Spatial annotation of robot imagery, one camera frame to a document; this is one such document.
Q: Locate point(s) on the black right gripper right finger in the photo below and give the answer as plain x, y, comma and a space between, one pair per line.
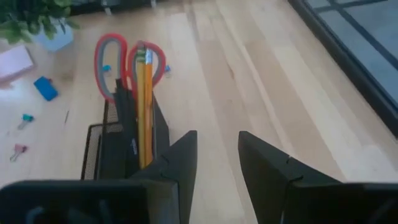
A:
264, 174

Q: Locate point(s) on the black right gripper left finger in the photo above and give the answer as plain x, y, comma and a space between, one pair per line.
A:
183, 168

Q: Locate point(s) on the orange pencil silver ferrule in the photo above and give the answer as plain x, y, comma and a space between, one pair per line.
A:
149, 109

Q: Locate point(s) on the black marker pen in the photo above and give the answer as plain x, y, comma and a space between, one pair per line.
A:
126, 124

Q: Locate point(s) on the yellow pencil green ferrule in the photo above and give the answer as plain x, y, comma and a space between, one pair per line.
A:
141, 109

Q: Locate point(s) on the black mesh desk organizer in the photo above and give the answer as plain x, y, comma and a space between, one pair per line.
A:
93, 149

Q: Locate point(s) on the blue rectangular eraser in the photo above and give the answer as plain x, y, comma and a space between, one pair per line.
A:
46, 88

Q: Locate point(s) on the teal binder clip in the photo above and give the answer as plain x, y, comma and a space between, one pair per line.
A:
27, 118

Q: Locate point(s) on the pink binder clip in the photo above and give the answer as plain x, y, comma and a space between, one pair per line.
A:
19, 149

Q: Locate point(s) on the green potted plant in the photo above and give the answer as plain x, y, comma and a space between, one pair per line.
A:
28, 18

